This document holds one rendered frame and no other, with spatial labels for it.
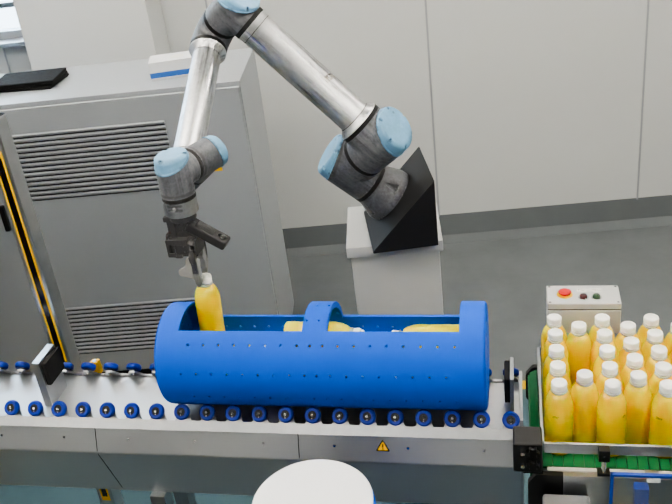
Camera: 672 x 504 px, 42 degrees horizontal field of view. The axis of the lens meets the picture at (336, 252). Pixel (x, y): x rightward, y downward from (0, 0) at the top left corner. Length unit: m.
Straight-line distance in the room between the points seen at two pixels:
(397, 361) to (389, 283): 0.78
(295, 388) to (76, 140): 1.86
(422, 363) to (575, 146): 3.10
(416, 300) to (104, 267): 1.62
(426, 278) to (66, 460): 1.27
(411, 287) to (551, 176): 2.34
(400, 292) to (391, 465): 0.77
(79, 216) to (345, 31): 1.77
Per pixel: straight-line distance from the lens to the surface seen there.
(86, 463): 2.74
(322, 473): 2.10
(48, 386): 2.72
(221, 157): 2.35
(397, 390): 2.24
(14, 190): 2.83
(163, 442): 2.56
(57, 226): 4.01
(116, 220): 3.92
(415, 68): 4.85
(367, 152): 2.74
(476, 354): 2.18
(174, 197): 2.27
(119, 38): 4.65
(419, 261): 2.92
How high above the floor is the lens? 2.44
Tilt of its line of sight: 28 degrees down
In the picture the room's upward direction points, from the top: 7 degrees counter-clockwise
